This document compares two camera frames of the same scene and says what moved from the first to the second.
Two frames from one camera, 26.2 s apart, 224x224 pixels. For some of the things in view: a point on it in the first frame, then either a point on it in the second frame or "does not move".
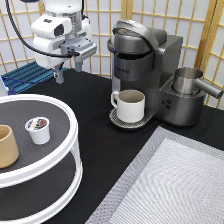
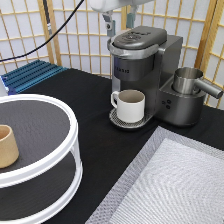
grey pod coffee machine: [145, 60] does not move
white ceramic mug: [131, 104] does not move
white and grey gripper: [62, 34] to [107, 7]
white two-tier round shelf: [45, 178] does not move
